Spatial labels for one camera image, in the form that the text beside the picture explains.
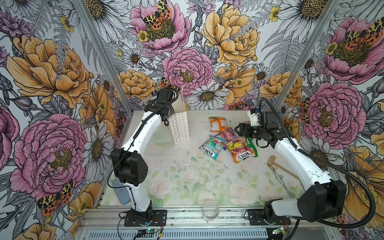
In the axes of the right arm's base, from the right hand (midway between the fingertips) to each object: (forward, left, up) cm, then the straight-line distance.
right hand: (241, 133), depth 82 cm
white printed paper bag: (+11, +34, -1) cm, 35 cm away
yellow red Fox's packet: (-1, -2, -14) cm, 15 cm away
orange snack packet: (+22, +8, -17) cm, 29 cm away
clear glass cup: (-32, +18, -22) cm, 43 cm away
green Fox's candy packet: (+2, -9, -16) cm, 18 cm away
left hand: (+12, +42, +4) cm, 43 cm away
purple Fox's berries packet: (+12, +3, -17) cm, 21 cm away
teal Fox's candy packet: (+3, +14, -17) cm, 22 cm away
